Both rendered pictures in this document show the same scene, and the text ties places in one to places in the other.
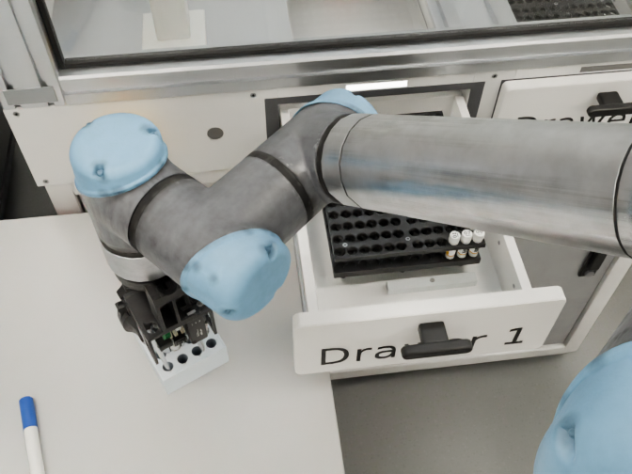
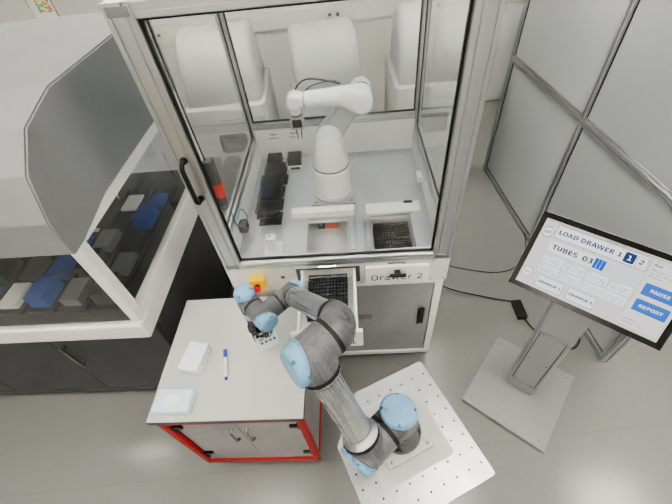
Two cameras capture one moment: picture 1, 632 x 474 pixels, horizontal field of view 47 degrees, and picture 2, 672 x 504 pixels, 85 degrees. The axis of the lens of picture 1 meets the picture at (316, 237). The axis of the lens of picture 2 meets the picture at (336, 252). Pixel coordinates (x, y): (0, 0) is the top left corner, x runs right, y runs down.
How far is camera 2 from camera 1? 0.79 m
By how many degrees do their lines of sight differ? 11
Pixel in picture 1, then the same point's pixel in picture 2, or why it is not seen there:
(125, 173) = (243, 298)
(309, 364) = not seen: hidden behind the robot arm
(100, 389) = (244, 348)
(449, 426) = (377, 376)
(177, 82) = (271, 264)
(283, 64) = (299, 261)
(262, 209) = (272, 307)
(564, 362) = (425, 355)
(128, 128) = (246, 288)
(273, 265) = (272, 320)
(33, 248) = (231, 307)
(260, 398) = not seen: hidden behind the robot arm
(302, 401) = not seen: hidden behind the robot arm
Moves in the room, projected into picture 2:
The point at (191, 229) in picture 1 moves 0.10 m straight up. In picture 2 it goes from (255, 311) to (248, 294)
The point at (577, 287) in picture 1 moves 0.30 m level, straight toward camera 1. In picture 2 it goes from (418, 327) to (387, 366)
